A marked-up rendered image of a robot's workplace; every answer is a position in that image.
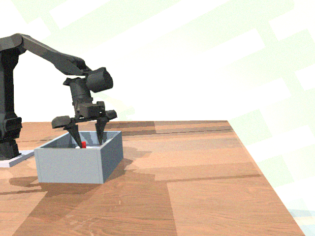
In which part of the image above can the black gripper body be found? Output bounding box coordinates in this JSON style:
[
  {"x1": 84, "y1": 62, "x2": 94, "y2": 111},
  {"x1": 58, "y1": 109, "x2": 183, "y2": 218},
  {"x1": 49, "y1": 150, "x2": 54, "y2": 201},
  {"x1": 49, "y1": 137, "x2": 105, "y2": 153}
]
[{"x1": 51, "y1": 94, "x2": 117, "y2": 129}]

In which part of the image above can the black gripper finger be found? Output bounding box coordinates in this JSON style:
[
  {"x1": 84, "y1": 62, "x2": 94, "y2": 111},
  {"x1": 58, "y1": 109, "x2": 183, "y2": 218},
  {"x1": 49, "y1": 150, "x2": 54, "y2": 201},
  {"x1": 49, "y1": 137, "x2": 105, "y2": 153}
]
[
  {"x1": 63, "y1": 124, "x2": 82, "y2": 148},
  {"x1": 95, "y1": 120, "x2": 110, "y2": 144}
]

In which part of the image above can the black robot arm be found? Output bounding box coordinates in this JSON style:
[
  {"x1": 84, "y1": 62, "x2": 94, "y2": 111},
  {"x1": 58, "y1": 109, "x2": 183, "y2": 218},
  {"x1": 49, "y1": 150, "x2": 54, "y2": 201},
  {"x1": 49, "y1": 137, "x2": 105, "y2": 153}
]
[{"x1": 0, "y1": 33, "x2": 114, "y2": 161}]

